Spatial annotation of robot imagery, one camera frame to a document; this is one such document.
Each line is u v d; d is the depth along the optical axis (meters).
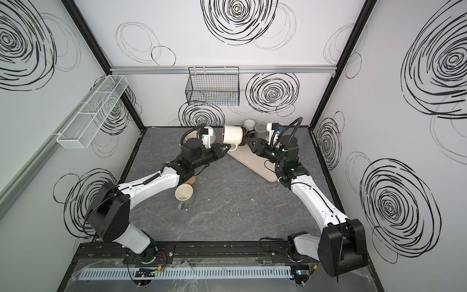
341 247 0.39
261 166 0.69
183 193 0.86
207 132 0.75
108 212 0.44
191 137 0.66
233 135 0.77
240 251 0.76
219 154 0.71
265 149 0.68
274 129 0.62
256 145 0.68
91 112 0.71
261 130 1.05
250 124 1.11
